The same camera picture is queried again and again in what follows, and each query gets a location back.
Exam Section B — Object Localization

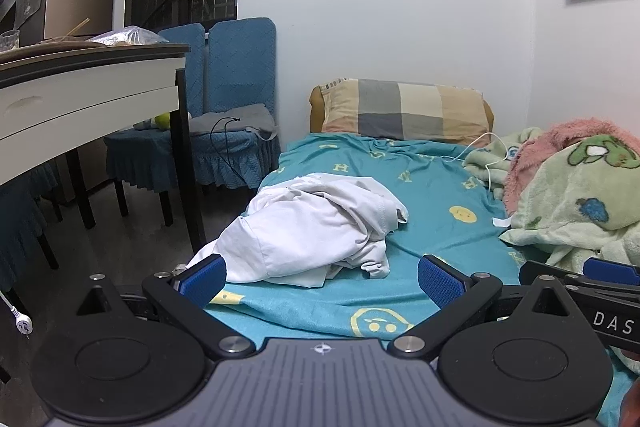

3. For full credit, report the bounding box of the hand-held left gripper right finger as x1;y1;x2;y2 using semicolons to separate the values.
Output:
387;253;592;363

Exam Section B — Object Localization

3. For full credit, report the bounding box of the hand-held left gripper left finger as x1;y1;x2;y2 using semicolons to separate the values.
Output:
75;253;256;362

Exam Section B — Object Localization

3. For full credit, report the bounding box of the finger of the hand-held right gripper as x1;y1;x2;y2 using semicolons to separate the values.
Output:
582;257;640;286
519;259;591;290

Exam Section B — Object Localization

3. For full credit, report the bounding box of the white shirt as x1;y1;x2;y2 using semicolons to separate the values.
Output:
186;173;410;284

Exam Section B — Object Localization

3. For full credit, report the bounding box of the person's right forearm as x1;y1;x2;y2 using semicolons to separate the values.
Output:
620;377;640;427

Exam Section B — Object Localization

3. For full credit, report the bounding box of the green fleece cartoon blanket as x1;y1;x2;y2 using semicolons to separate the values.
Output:
462;127;640;280

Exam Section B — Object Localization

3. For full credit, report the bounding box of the teal printed bed sheet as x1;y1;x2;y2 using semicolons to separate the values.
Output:
207;132;640;427

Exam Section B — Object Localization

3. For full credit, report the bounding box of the pink fluffy blanket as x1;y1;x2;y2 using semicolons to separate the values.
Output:
502;118;640;215

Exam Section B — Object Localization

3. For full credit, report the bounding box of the grey cloth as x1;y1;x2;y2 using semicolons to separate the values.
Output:
189;103;278;142

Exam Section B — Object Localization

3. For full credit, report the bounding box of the plaid pillow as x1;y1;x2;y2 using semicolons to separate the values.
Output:
320;78;493;148

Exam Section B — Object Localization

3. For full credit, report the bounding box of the white power plug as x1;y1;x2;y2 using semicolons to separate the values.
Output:
0;289;33;338

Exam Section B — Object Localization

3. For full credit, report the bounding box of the tan pillow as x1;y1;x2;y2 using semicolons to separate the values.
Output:
309;84;496;135

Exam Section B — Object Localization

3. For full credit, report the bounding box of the clear plastic bag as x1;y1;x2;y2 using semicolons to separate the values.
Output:
86;26;171;46

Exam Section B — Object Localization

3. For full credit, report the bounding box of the black cable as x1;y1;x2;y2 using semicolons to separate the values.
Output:
209;116;248;188

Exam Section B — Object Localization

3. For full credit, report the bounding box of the white charging cable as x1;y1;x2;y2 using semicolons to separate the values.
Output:
440;132;516;192

